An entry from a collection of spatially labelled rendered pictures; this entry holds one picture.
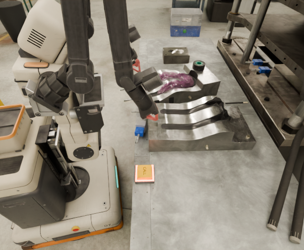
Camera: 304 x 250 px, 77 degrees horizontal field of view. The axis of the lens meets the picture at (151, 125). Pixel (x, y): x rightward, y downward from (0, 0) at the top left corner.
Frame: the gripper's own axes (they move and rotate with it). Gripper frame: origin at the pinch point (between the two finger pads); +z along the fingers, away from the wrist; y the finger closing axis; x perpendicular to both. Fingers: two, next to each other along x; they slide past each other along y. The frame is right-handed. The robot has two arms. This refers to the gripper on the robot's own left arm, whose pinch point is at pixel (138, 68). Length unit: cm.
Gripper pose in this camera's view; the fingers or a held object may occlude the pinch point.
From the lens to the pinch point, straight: 114.6
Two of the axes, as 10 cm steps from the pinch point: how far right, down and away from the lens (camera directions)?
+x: -8.7, 4.5, 1.8
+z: 4.3, 5.6, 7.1
